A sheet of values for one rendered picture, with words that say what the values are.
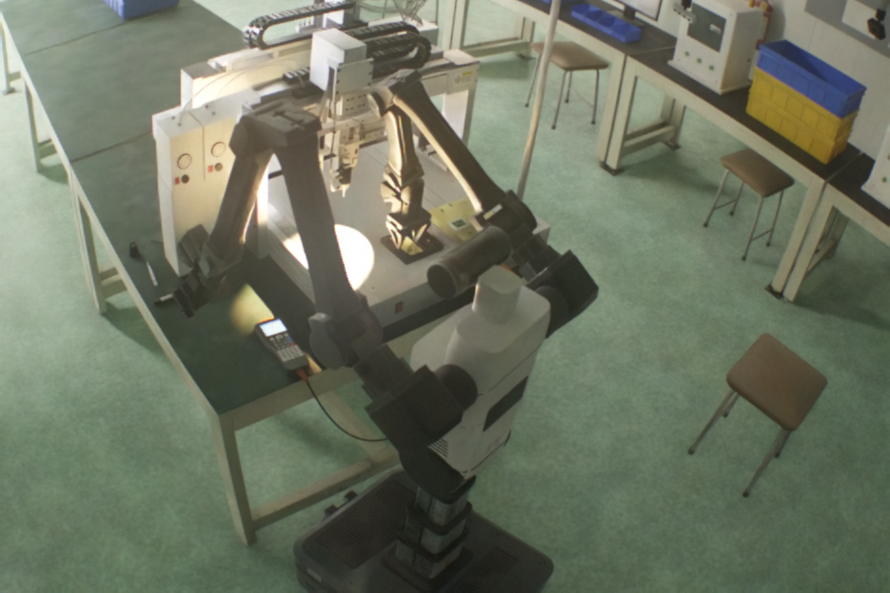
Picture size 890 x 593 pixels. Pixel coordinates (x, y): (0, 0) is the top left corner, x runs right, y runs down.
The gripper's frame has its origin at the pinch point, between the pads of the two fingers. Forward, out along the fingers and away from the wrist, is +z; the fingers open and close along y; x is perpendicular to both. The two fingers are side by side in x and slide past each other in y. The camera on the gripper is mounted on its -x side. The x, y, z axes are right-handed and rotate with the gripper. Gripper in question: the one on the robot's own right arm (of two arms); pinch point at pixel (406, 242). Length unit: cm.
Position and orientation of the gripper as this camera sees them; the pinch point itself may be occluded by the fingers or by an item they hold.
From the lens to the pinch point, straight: 219.6
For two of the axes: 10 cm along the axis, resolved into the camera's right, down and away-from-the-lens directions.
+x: 6.2, 5.2, -5.9
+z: -1.0, 7.9, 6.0
